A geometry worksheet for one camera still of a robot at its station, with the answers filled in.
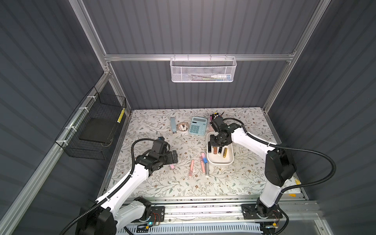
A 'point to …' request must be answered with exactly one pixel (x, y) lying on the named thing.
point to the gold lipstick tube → (225, 152)
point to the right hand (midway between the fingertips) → (214, 143)
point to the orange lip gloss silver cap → (215, 150)
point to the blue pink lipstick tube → (204, 159)
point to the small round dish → (182, 127)
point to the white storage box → (218, 159)
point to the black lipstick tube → (220, 150)
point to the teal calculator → (198, 126)
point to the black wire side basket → (89, 132)
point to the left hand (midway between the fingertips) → (171, 157)
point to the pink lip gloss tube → (192, 164)
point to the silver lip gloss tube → (207, 168)
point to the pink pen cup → (211, 118)
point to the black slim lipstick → (209, 147)
